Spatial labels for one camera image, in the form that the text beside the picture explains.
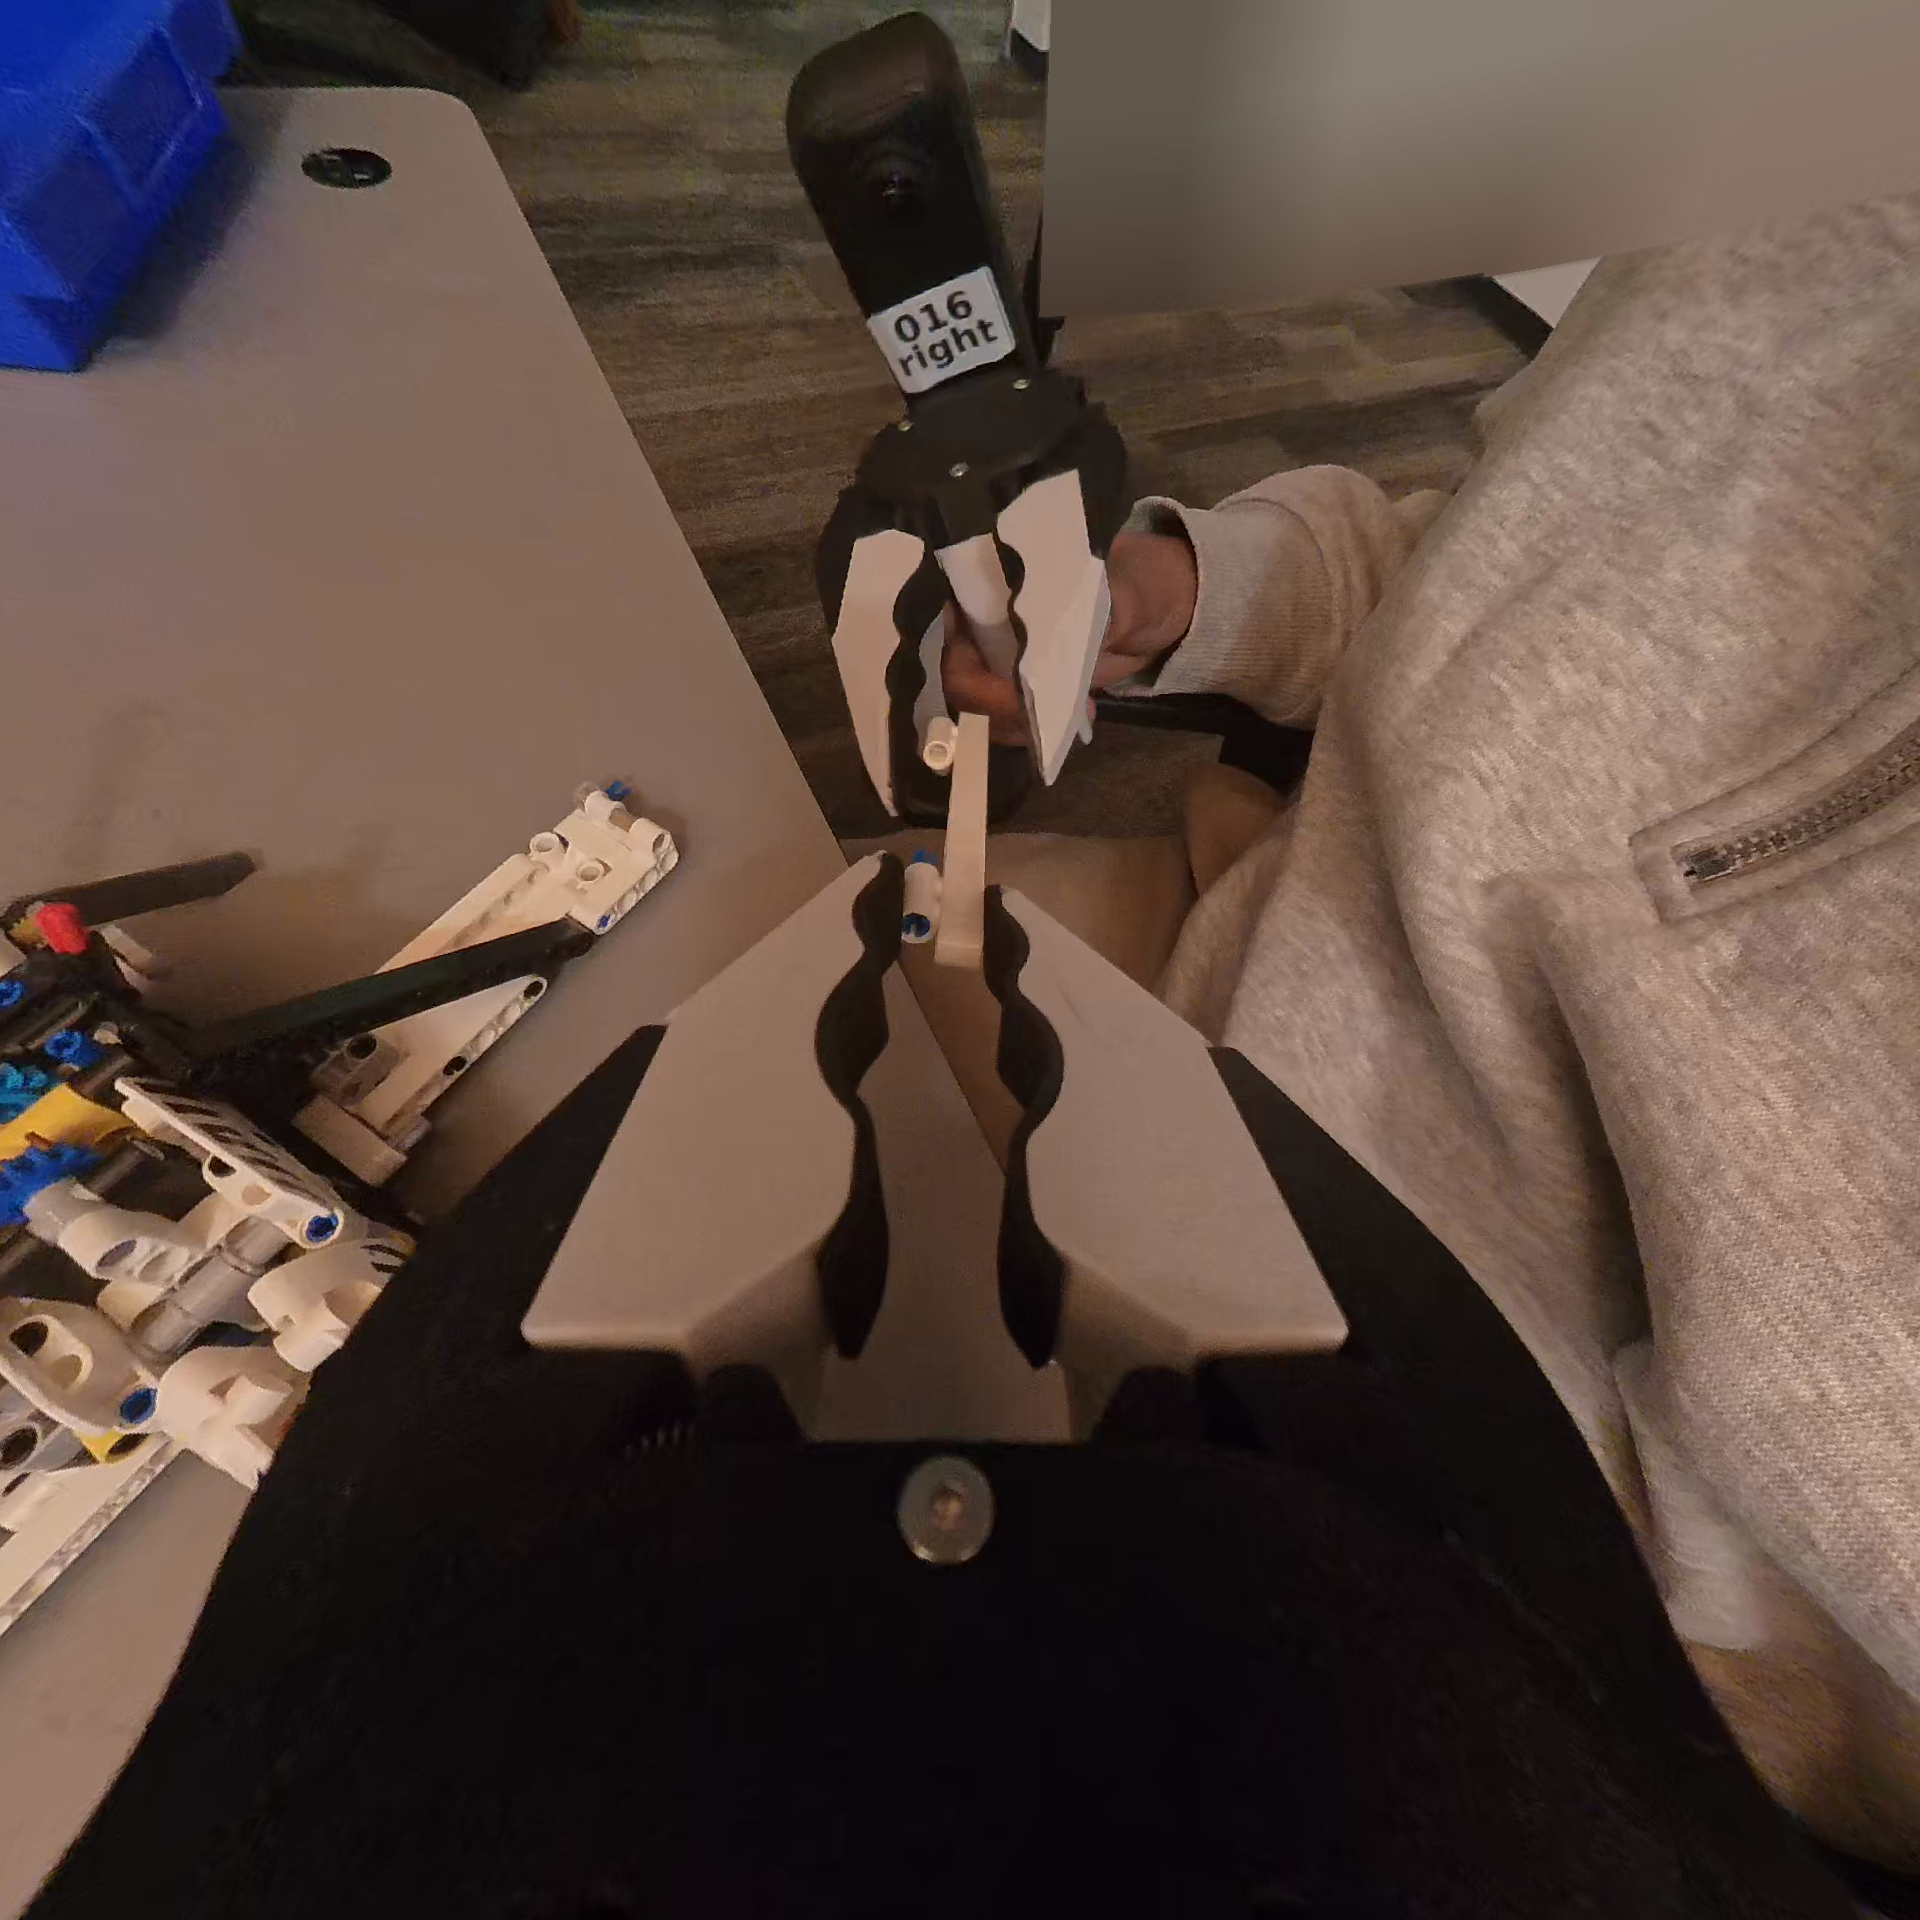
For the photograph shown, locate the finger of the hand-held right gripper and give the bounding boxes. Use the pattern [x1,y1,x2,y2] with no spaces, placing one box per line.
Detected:
[829,526,920,822]
[997,470,1115,792]

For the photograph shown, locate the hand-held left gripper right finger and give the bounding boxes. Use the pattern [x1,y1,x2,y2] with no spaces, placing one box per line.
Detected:
[983,884,1354,1368]

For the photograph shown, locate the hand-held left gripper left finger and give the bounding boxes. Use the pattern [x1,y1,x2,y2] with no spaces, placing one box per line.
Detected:
[518,853,903,1364]

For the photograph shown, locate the long white lego beam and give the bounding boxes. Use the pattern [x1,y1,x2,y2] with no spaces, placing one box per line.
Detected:
[900,710,991,963]

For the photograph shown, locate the zebra striped lego airplane model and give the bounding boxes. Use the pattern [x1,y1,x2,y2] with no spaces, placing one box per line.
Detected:
[0,780,680,1637]

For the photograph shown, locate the person's right forearm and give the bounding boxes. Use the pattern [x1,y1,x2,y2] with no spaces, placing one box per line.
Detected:
[1124,463,1450,735]

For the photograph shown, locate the person's right hand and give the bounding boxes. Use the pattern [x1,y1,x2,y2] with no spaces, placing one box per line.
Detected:
[936,528,1202,751]

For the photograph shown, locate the black office chair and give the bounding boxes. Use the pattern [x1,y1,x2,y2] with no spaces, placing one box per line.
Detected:
[1092,687,1326,800]

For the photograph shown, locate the blue plastic bin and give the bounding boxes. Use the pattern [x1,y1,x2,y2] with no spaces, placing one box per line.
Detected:
[0,0,250,373]

